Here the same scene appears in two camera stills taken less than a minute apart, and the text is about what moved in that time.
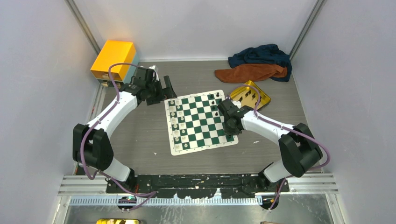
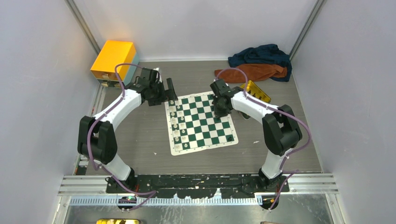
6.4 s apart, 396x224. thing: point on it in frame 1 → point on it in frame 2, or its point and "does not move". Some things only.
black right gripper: [228, 131] → [218, 113]
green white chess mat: [195, 123] does not move
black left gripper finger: [168, 91] does not move
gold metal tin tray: [250, 94] does not move
